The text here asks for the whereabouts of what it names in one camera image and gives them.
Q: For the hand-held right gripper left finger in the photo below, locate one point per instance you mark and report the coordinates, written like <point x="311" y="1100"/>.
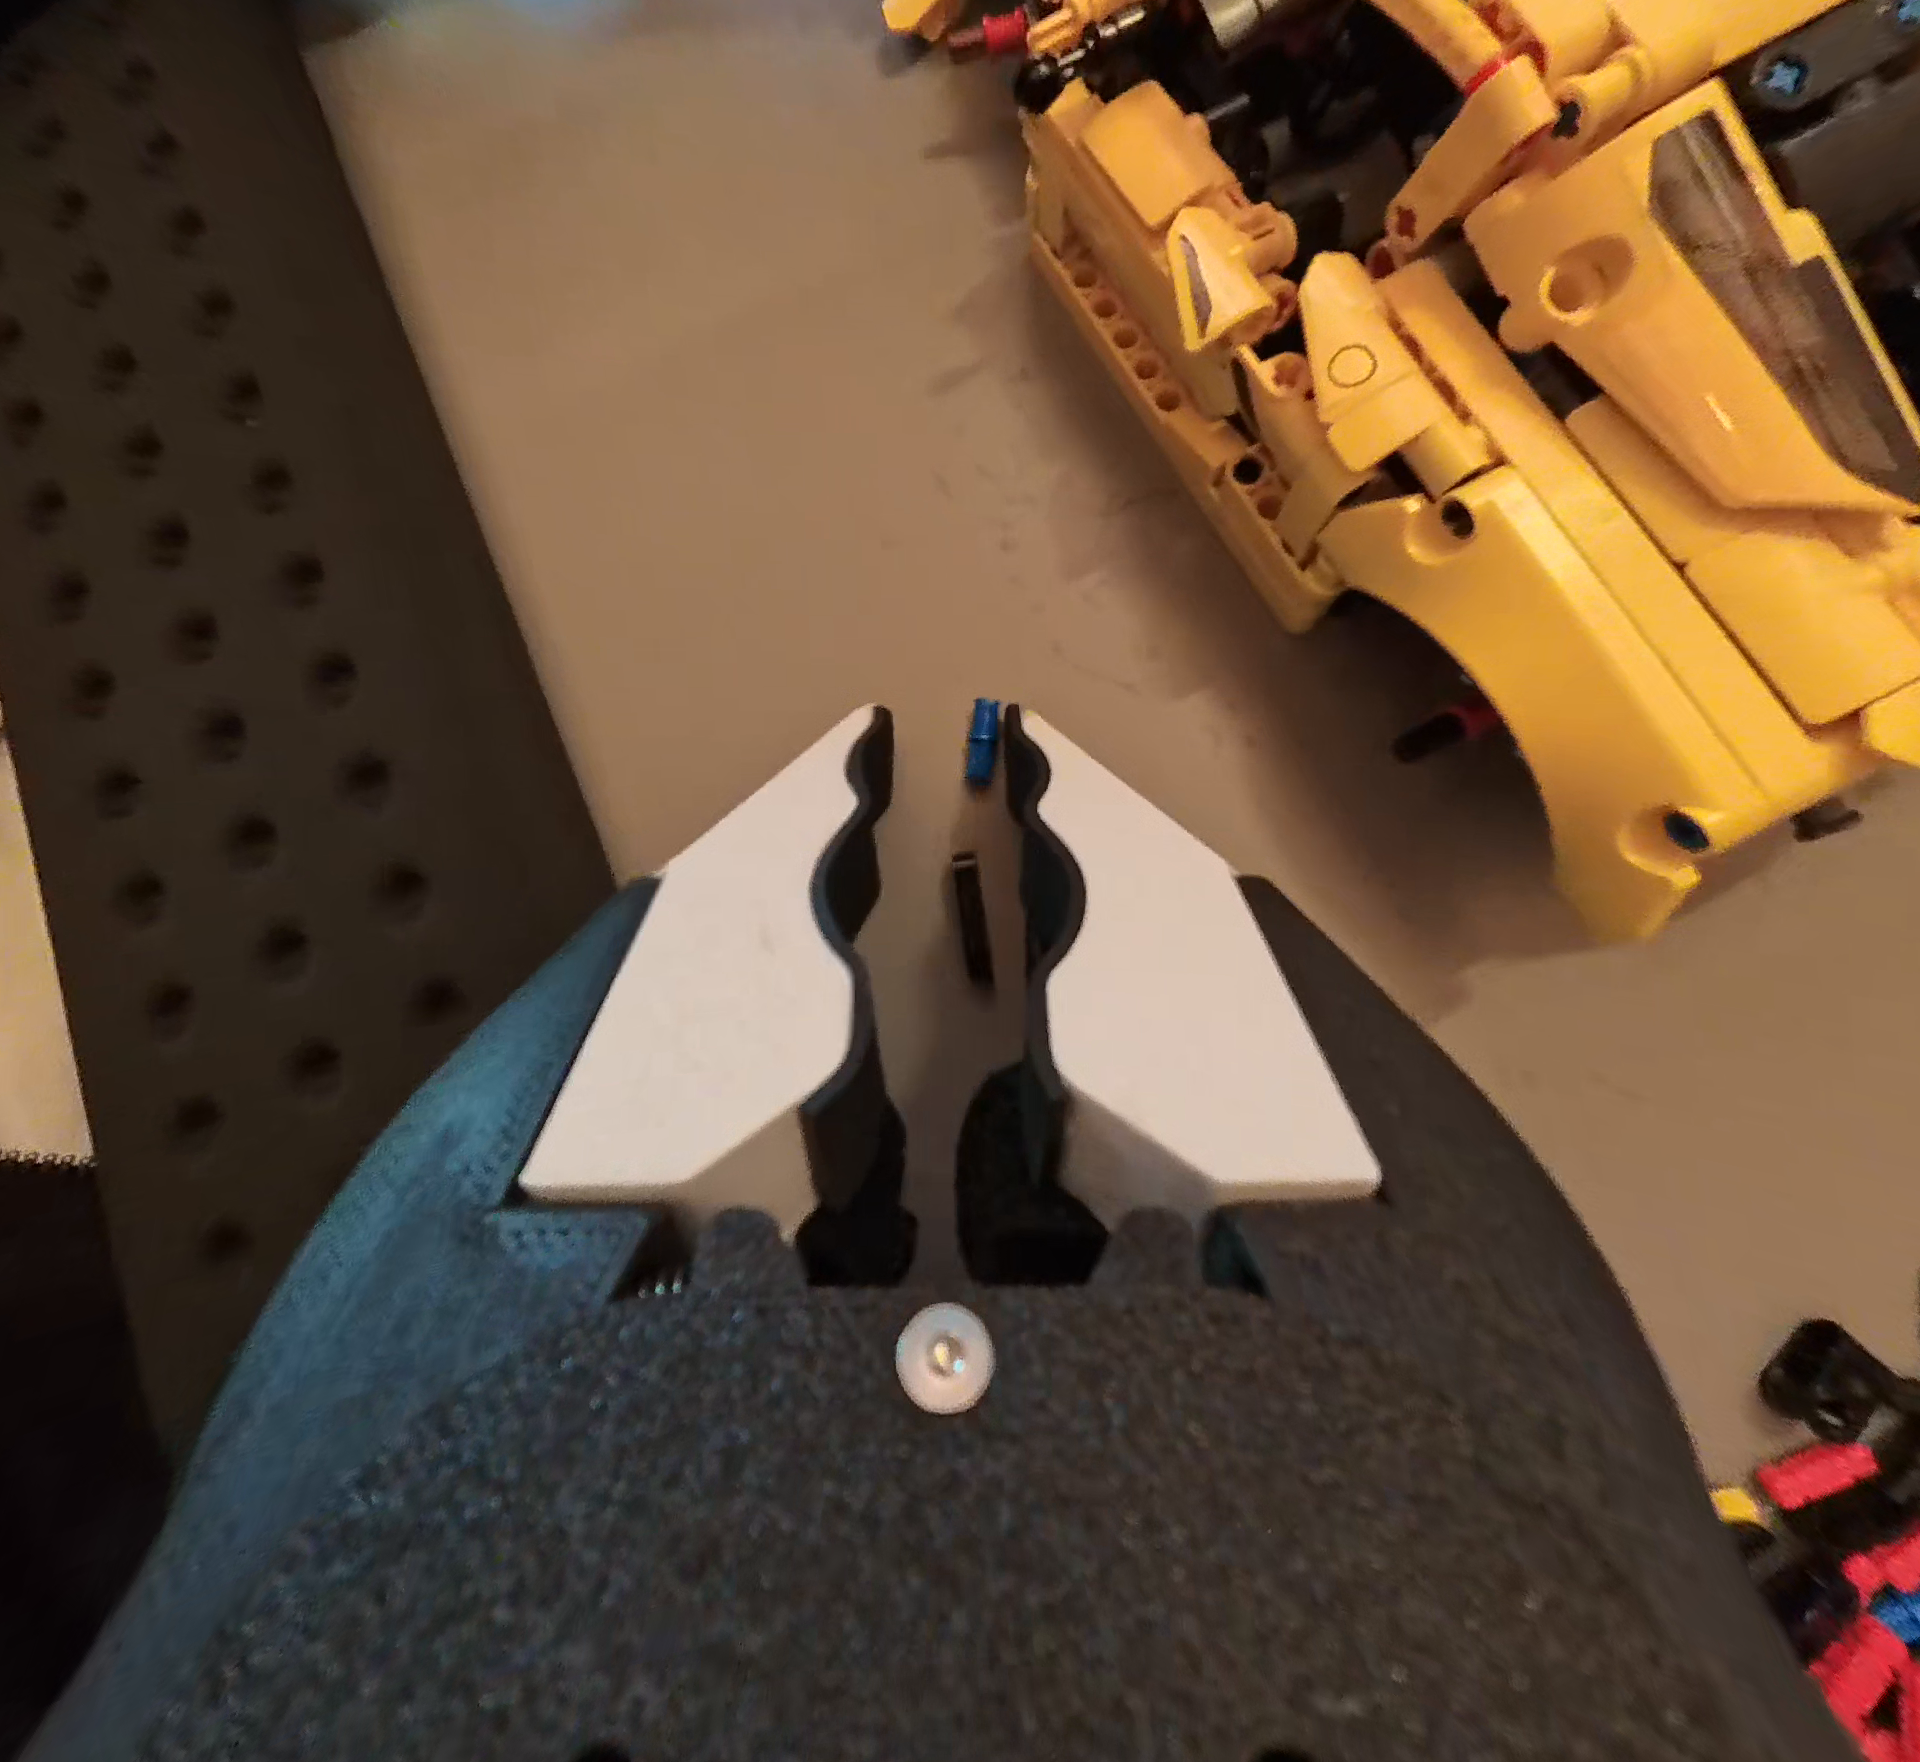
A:
<point x="721" y="1026"/>

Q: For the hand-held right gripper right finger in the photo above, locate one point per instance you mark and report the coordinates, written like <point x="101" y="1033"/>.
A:
<point x="1202" y="1044"/>

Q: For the black beam piece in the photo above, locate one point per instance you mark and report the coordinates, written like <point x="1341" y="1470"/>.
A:
<point x="972" y="922"/>

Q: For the blue pin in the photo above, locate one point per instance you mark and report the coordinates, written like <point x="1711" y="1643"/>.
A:
<point x="981" y="743"/>

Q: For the yellow toy car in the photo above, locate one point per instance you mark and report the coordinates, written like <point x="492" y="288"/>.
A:
<point x="1575" y="519"/>

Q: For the person's fleece-lined jacket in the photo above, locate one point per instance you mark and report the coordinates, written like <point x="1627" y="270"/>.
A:
<point x="38" y="1011"/>

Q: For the cluster of red blue pieces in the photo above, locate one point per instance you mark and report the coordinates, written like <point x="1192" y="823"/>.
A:
<point x="1845" y="1565"/>

